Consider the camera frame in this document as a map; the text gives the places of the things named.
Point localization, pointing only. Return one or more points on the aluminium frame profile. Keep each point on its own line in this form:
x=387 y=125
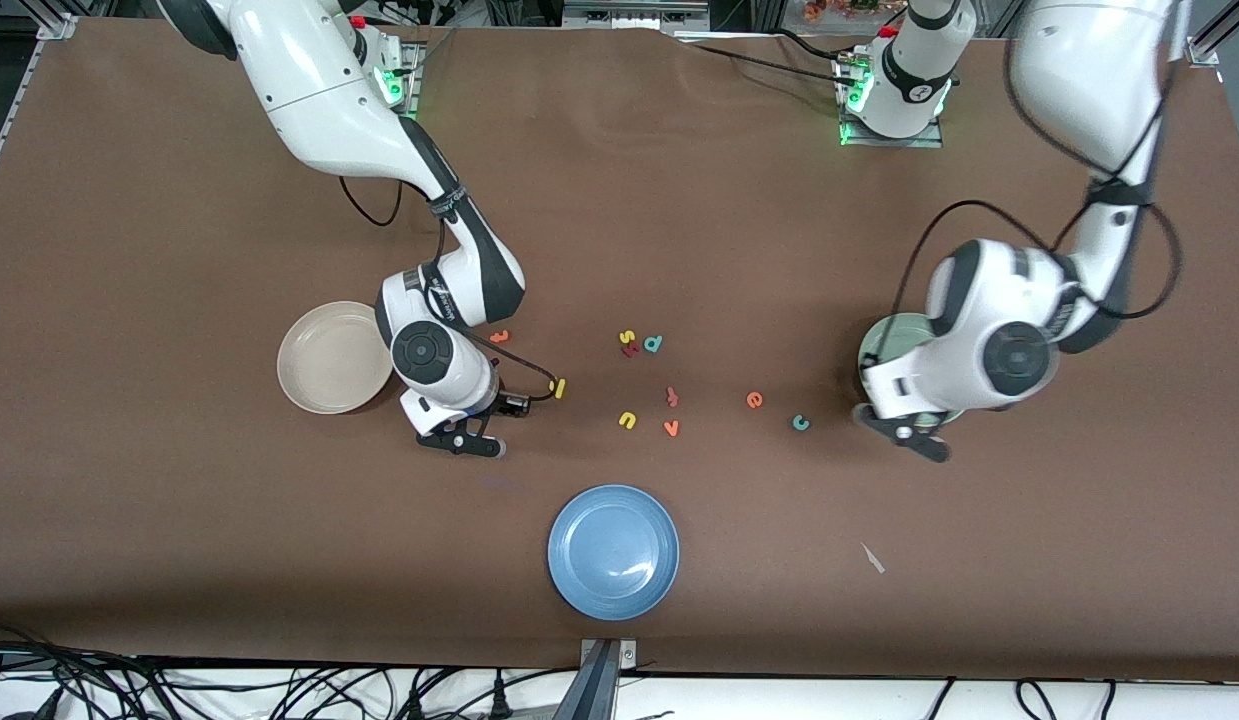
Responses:
x=1204 y=48
x=54 y=28

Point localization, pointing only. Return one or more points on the orange flower bunch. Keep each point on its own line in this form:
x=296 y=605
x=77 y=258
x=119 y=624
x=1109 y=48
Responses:
x=839 y=8

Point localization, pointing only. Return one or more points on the grey metal box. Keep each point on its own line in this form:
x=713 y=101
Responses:
x=634 y=15

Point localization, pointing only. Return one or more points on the blue round plate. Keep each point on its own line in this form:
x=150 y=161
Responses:
x=613 y=552

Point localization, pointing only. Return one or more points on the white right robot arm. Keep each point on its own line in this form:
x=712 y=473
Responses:
x=319 y=90

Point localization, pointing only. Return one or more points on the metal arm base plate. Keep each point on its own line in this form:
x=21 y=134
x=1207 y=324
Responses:
x=413 y=90
x=889 y=142

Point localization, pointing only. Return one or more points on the beige round plate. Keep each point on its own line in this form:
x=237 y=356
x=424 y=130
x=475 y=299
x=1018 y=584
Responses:
x=324 y=365

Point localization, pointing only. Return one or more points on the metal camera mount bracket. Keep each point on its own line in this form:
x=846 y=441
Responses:
x=599 y=690

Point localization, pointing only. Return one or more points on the black power plug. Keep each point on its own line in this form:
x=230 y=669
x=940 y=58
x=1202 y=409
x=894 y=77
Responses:
x=414 y=705
x=499 y=700

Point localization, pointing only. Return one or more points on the green round plate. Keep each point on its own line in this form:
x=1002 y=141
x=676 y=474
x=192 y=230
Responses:
x=904 y=330

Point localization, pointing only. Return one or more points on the brown table cover sheet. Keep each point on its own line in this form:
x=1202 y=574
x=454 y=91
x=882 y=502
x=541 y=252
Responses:
x=619 y=200

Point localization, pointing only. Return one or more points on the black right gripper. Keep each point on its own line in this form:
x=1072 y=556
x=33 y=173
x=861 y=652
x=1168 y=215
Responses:
x=506 y=404

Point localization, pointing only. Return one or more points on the small white paper scrap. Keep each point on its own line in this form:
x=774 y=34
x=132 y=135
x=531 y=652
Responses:
x=872 y=558

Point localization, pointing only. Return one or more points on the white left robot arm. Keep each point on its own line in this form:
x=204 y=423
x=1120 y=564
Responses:
x=1079 y=70

